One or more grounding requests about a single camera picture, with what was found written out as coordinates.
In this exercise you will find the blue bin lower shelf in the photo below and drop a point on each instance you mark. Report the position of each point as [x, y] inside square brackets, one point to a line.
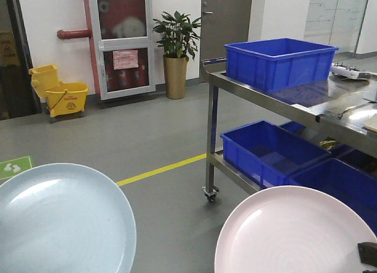
[269, 154]

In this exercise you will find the white grey remote controller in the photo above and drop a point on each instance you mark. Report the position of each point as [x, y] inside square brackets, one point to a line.
[349, 72]

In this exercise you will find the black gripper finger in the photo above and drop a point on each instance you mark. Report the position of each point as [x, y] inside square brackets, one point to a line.
[367, 253]

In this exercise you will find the grey door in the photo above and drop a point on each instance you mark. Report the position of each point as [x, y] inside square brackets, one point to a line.
[223, 22]

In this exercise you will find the red wall pipe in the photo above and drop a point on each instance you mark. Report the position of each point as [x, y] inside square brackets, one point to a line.
[85, 33]

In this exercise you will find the stainless steel cart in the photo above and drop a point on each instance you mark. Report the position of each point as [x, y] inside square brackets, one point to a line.
[336, 108]

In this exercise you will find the plant in gold pot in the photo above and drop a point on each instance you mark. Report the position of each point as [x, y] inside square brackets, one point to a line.
[178, 39]

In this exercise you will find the light blue round plate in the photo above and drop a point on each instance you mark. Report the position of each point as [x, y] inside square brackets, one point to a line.
[65, 217]

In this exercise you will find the blue bin lower right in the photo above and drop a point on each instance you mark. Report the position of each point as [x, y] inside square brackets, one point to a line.
[345, 183]

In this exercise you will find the yellow mop bucket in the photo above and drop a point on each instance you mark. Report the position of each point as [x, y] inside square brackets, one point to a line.
[61, 98]

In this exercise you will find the blue bin on cart top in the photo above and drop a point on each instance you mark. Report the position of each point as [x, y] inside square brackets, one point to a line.
[278, 64]

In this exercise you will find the pink round plate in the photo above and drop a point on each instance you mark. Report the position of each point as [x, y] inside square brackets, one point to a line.
[292, 229]

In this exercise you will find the fire hose cabinet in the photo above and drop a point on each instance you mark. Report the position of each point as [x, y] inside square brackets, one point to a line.
[122, 54]

